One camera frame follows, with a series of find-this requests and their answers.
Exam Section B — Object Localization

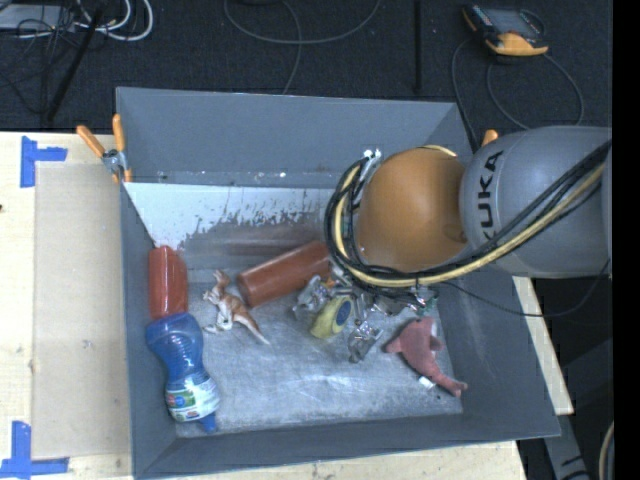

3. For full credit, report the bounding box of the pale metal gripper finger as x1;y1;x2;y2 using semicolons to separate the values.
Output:
291;274;330;322
347;319;385;364

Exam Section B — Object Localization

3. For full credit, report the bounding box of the yellow and blue tape roll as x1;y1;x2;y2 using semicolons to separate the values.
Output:
309;293;358;341

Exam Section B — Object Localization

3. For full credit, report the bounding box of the red-brown flat block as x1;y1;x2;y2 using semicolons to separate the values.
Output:
147;245;190;321
235;240;333;309

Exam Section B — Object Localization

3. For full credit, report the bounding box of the pink plush toy animal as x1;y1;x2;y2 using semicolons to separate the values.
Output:
384;316;470;399

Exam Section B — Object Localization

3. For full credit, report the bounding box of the grey metal bin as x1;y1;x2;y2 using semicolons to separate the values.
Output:
114;86;562;479

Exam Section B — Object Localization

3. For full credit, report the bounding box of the brown and white toy dinosaur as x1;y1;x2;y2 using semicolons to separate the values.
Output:
201;269;272;346

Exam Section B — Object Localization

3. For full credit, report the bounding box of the blue plastic bottle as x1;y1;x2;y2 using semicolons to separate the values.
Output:
145;311;222;434

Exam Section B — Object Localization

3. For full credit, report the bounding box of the pale brown flat board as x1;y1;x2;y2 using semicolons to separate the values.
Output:
30;160;133;460

